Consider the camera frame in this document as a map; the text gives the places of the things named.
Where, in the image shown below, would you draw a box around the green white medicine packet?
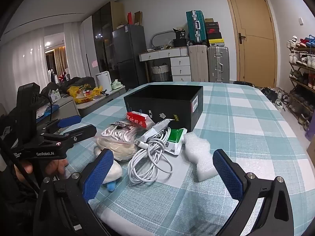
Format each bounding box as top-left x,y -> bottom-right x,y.
165,128 -> 188,156

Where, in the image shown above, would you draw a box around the white foam piece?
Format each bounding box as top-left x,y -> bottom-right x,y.
183,132 -> 219,182

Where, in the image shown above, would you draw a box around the pile of dark clothes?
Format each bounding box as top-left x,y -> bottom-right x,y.
41,76 -> 96,96

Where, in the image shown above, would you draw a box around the black red footwear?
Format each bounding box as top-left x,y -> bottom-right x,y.
233,81 -> 255,88

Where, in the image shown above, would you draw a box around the yellow plastic bag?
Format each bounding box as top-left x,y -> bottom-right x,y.
68,84 -> 103,104

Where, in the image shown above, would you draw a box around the grey low cabinet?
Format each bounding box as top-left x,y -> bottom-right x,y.
37,86 -> 126,123

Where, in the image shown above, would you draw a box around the black bag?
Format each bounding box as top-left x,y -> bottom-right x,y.
172,28 -> 189,47

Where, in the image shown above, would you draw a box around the teal plaid tablecloth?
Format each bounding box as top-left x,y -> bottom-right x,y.
58,82 -> 315,236

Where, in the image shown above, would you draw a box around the black cardboard box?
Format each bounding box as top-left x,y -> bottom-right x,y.
123,85 -> 204,133

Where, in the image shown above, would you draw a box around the white blue plush toy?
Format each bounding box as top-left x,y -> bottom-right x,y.
95,146 -> 123,192

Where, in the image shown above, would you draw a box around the pile of shoes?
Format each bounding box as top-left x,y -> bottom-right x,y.
261,86 -> 288,111

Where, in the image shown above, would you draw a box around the silver suitcase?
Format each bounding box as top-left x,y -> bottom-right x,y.
207,45 -> 230,83

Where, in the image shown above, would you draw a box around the person's left forearm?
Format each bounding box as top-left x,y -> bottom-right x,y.
0,165 -> 41,236

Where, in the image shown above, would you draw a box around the oval metal frame mirror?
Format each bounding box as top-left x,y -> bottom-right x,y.
151,30 -> 176,48

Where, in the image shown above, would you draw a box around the purple container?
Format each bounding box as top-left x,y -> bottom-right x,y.
305,108 -> 315,142

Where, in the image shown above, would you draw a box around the dark glass cabinet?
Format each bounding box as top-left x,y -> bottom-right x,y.
92,1 -> 123,79

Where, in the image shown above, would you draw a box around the clear bag of white rope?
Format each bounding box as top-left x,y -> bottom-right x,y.
96,121 -> 138,161

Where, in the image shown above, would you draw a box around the brown curtain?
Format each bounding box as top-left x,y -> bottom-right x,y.
54,48 -> 68,73

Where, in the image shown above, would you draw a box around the wicker basket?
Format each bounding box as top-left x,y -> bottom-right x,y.
151,63 -> 171,81

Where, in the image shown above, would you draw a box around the tan cardboard box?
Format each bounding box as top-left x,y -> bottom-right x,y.
306,140 -> 315,158

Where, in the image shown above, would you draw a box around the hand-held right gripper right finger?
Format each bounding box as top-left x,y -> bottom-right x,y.
212,149 -> 294,236

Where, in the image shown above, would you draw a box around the beige suitcase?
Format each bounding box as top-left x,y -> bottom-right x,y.
188,43 -> 209,82

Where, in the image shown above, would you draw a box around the white appliance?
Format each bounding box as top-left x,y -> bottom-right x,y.
96,71 -> 112,94

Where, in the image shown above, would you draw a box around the dark grey refrigerator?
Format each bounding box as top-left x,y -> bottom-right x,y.
113,25 -> 148,90

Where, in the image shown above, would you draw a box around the person's left hand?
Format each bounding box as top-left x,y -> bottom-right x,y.
13,159 -> 70,181

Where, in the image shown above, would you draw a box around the white foil pouch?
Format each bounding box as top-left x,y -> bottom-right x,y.
141,119 -> 174,140

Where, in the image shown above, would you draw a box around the blue bag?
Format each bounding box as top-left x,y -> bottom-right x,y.
37,104 -> 59,121

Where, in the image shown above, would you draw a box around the red white snack packet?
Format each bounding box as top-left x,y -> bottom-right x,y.
126,111 -> 154,131

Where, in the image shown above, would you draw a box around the white charging cable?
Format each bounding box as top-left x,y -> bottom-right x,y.
127,125 -> 174,184

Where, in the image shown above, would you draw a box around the teal suitcase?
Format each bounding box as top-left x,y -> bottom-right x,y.
186,10 -> 207,43

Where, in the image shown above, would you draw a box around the tan wooden door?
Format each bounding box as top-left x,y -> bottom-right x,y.
223,0 -> 278,88

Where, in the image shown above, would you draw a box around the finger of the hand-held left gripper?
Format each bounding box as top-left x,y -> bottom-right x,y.
37,115 -> 82,134
41,124 -> 97,150

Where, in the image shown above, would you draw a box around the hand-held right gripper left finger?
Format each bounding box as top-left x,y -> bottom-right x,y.
33,149 -> 115,236

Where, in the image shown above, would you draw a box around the shoe rack with shoes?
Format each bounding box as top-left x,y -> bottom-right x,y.
287,36 -> 315,131

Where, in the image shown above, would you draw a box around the white sheer curtains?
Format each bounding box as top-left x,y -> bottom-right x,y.
0,22 -> 86,99

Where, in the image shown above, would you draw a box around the white desk with drawers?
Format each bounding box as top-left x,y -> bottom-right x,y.
138,47 -> 192,82

